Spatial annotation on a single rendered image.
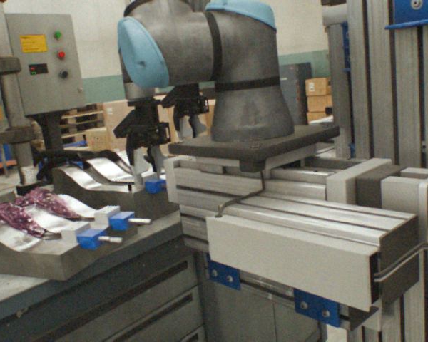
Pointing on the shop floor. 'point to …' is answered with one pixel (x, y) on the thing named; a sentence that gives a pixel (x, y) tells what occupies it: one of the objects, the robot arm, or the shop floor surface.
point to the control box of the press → (46, 73)
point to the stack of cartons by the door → (318, 98)
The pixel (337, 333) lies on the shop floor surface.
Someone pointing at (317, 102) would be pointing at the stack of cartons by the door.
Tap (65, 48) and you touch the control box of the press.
